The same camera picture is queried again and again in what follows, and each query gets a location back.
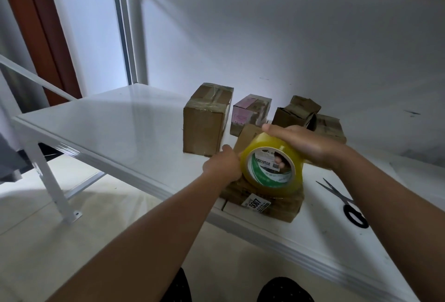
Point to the person's right hand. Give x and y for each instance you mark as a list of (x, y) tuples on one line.
[(309, 145)]

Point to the white metal shelf rack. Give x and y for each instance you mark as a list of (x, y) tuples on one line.
[(97, 117)]

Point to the person's left hand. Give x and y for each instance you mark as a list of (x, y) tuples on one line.
[(224, 165)]

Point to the small cardboard box red label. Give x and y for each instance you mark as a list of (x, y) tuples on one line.
[(330, 128)]

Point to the long cardboard box white label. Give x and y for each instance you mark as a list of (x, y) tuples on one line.
[(207, 121)]

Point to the red-brown door frame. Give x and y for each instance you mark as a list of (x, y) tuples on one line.
[(45, 27)]

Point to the perforated white metal rack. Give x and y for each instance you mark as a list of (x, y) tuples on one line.
[(28, 159)]

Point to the corrugated cardboard box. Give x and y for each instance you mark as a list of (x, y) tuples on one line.
[(297, 112)]

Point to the grey curtain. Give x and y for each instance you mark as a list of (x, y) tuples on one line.
[(10, 159)]

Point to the person's black trousers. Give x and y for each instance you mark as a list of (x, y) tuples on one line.
[(281, 290)]

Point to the person's right forearm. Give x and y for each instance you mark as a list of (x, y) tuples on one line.
[(396, 215)]

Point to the pink carton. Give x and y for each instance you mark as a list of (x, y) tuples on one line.
[(249, 112)]

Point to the person's left forearm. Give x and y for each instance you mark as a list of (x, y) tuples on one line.
[(139, 249)]

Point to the yellow tape roll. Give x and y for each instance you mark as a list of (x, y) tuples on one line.
[(278, 142)]

